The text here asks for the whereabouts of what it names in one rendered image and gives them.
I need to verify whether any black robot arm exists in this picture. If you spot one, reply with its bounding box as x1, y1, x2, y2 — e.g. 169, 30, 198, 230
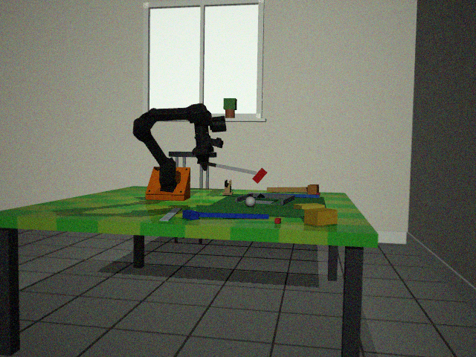
133, 103, 226, 193

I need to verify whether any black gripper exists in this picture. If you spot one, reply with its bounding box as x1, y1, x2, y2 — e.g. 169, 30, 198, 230
193, 133, 214, 171

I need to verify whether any white ball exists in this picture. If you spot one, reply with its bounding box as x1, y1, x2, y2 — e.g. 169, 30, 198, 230
245, 196, 256, 207

